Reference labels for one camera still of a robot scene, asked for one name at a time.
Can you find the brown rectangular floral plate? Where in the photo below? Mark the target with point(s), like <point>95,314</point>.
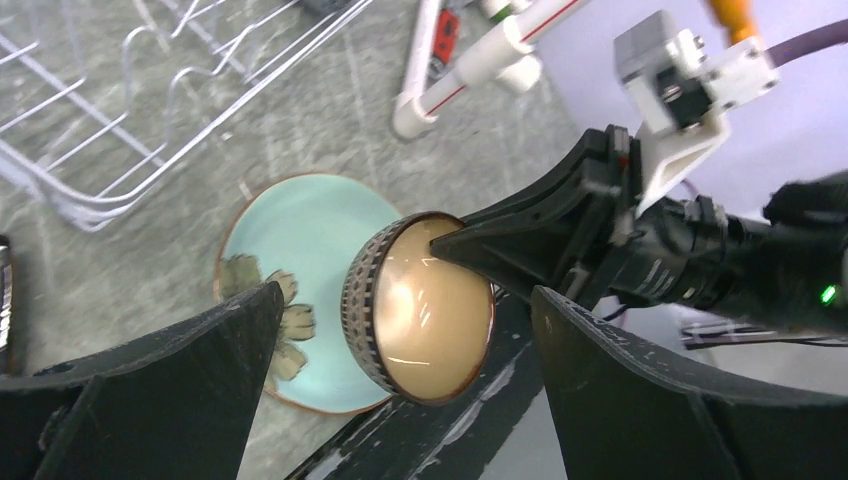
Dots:
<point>7,293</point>

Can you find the brown patterned ceramic bowl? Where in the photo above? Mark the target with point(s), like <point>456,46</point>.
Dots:
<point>418,326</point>

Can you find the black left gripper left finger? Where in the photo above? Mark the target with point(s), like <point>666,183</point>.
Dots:
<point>177,403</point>

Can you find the red handled adjustable wrench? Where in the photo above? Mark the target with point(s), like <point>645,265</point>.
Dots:
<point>446,35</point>

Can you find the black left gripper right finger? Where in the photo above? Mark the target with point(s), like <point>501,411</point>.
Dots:
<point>626,408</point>

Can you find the white wire dish rack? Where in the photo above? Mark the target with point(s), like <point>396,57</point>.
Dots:
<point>101,100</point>

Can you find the teal flower ceramic plate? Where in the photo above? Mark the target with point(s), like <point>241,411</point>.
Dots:
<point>304,232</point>

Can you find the orange pipe fitting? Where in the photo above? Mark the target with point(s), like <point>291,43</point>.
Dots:
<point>736,18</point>

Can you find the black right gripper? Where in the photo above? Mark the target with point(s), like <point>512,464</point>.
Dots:
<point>582,238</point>

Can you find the white PVC pipe frame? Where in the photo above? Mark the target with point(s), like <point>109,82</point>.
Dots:
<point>504,54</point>

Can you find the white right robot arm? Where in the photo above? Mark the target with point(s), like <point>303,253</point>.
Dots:
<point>775,274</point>

